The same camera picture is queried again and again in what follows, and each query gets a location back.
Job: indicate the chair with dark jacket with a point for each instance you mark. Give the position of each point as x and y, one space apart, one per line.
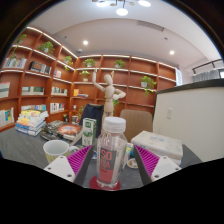
92 115

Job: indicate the dark curtain rail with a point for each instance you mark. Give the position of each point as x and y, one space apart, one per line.
208 63

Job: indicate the small oval sticker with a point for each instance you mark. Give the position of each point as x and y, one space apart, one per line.
132 163

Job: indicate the yellow striped white mug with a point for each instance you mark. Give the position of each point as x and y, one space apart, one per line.
56 150

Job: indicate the recessed ceiling spotlight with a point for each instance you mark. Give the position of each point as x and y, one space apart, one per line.
85 42
171 52

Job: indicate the flat round red coaster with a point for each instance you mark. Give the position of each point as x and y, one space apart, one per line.
93 184

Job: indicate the white wall switch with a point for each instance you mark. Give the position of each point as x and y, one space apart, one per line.
169 113

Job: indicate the white partition with dark top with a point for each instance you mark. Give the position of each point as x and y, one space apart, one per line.
196 123

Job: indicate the ceiling air vent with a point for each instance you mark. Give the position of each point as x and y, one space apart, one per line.
150 25

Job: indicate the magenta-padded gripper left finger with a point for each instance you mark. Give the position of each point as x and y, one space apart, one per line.
77 160

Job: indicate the clear bottle with red label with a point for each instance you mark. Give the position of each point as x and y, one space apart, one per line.
111 160

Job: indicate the stack of colourful books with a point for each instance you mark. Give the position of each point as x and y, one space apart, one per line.
31 121

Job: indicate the tan upholstered chair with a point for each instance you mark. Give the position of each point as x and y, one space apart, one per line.
138 123

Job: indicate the wooden artist mannequin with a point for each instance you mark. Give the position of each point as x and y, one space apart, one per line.
109 95

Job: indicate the grey curtain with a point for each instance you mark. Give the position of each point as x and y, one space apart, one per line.
205 76

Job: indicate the wooden shelf unit with books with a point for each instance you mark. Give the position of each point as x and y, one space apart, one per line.
133 90

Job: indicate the branched ceiling lamp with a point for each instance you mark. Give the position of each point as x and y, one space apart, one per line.
122 11

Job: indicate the tall green and white carton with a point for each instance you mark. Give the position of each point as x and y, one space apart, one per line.
89 131

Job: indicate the stack of dark books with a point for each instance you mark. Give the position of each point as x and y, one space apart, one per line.
63 130

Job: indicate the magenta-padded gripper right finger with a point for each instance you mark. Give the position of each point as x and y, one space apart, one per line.
149 160

